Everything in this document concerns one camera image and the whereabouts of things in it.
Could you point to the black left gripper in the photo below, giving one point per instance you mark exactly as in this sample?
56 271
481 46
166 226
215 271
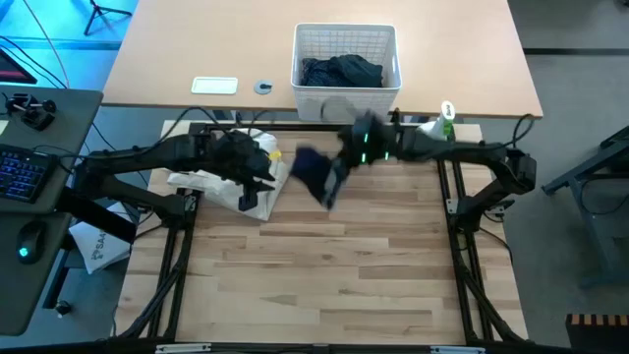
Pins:
241 157

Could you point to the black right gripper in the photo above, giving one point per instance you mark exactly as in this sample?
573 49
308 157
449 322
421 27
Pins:
368 140

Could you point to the black briefs white printed waistband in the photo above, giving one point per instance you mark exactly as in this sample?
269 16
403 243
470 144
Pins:
312 169

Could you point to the plain dark navy garment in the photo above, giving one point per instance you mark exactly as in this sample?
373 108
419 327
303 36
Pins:
359 69

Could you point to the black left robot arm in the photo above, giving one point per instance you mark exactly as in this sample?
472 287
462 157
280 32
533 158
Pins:
147 159

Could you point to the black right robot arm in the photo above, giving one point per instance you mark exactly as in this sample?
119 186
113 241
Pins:
472 157

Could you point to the white plastic laundry basket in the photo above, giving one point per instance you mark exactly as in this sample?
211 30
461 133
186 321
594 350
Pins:
344 105

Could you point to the cream white garment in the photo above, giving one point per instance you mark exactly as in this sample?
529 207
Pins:
231 192

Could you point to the small white rectangular tray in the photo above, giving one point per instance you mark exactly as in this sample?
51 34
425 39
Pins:
213 85

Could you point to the white spray bottle green trigger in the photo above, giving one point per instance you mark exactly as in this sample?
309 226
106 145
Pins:
442 123

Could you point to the tan wooden desk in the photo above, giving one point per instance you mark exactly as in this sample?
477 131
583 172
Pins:
196 49

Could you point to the white paper bag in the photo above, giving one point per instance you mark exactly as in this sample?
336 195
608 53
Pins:
100 246

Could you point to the grey side desk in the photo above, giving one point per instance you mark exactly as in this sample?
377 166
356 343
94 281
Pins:
74 113

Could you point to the black round knob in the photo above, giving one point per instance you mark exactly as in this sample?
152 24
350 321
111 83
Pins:
63 308

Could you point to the black tripod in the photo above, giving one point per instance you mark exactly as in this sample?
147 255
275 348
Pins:
100 12

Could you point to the black computer mouse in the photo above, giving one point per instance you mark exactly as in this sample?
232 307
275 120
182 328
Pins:
30 243

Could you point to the black backlit keyboard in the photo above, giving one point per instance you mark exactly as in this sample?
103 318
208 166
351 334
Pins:
22 172

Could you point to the black desk clamp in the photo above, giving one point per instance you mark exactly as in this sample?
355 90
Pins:
32 110

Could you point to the dark blue-grey metal stand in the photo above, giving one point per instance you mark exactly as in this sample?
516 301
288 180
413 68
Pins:
597 206

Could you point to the dark tablet screen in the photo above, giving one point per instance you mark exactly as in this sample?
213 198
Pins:
12 69

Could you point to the black box with wooden stripes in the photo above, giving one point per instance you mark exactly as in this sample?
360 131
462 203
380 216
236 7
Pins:
597 334

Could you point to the small black post clamp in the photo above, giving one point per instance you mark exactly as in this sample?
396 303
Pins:
238 118
395 116

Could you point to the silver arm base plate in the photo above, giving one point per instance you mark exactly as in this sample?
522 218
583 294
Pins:
452 205

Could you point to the black aluminium table frame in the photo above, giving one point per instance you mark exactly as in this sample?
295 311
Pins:
169 295

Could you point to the silver metal bracket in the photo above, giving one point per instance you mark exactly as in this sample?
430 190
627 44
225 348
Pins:
182 349
457 350

